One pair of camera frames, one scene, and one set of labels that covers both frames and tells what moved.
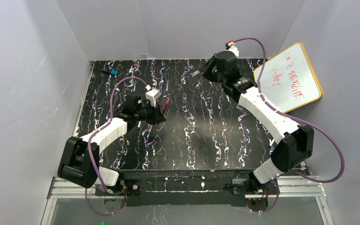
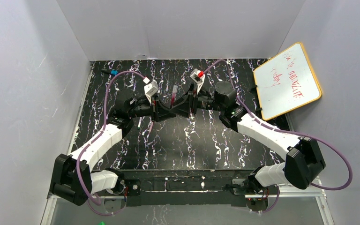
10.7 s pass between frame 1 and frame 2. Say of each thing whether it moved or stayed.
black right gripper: moved
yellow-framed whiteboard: stayed
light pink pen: stayed
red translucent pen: moved
